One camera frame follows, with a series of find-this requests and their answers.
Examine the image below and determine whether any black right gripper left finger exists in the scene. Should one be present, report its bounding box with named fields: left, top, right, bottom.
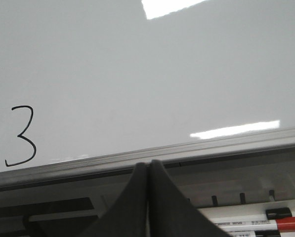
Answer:
left=80, top=163, right=147, bottom=237

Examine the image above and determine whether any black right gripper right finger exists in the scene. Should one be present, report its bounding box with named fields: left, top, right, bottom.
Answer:
left=148, top=160, right=229, bottom=237

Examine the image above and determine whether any white pegboard panel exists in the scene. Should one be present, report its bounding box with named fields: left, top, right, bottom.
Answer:
left=97, top=153, right=295, bottom=218

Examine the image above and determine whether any grey cabinet panel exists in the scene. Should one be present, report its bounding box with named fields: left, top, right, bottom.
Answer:
left=23, top=213, right=99, bottom=237

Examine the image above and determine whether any black-capped marker in tray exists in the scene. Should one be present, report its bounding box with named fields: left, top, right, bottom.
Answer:
left=207, top=207, right=293, bottom=223

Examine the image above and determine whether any red-capped marker in tray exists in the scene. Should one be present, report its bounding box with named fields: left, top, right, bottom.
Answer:
left=215, top=217, right=295, bottom=232

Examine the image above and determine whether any white plastic marker tray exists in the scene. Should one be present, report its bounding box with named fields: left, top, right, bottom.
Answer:
left=198, top=200, right=295, bottom=237

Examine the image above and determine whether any white whiteboard with metal frame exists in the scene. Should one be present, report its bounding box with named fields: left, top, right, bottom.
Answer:
left=0, top=0, right=295, bottom=191

